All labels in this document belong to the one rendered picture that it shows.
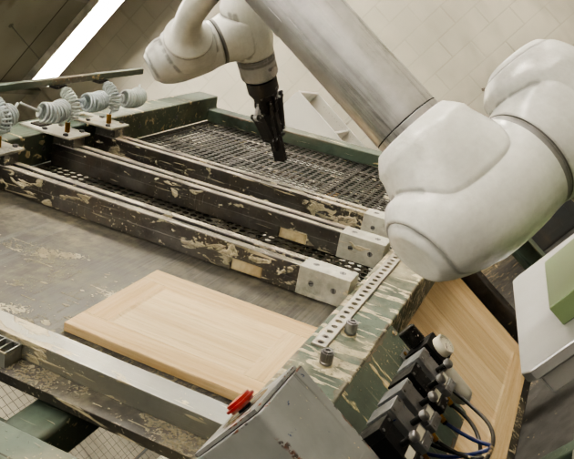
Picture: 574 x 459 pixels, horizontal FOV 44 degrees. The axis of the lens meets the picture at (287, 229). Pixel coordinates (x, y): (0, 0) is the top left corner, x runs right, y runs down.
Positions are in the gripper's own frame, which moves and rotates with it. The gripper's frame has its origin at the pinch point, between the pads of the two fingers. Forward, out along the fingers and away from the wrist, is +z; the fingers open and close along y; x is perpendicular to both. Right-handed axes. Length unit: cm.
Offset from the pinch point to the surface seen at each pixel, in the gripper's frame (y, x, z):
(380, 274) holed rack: -14.8, -30.8, 22.2
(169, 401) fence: -80, -25, -9
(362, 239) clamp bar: -0.9, -19.8, 25.3
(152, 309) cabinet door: -57, -1, 0
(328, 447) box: -88, -60, -28
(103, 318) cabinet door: -66, 2, -5
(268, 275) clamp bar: -28.7, -9.1, 15.1
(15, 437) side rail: -98, -16, -22
